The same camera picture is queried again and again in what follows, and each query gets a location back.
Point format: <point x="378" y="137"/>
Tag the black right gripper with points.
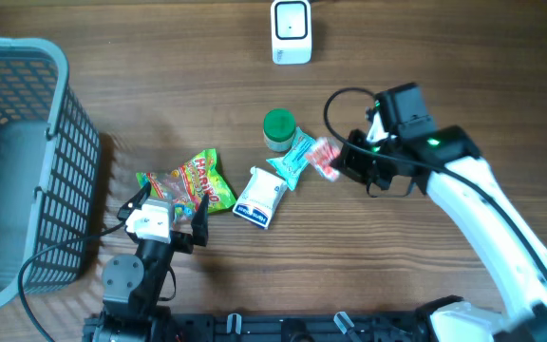
<point x="349" y="164"/>

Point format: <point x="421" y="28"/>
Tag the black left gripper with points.
<point x="184" y="243"/>

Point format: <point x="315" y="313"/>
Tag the Haribo gummy candy bag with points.
<point x="186" y="185"/>

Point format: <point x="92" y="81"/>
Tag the orange white tissue packet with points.
<point x="321" y="155"/>

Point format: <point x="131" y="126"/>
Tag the teal tissue packet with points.
<point x="290" y="166"/>

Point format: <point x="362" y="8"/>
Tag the white blue plaster box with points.
<point x="260" y="198"/>

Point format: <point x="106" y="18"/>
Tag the green lid plastic jar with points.
<point x="279" y="127"/>

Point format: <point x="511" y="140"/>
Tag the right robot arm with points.
<point x="447" y="166"/>

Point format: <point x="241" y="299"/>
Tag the grey plastic shopping basket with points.
<point x="49" y="160"/>

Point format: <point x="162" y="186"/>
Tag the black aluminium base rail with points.
<point x="376" y="327"/>

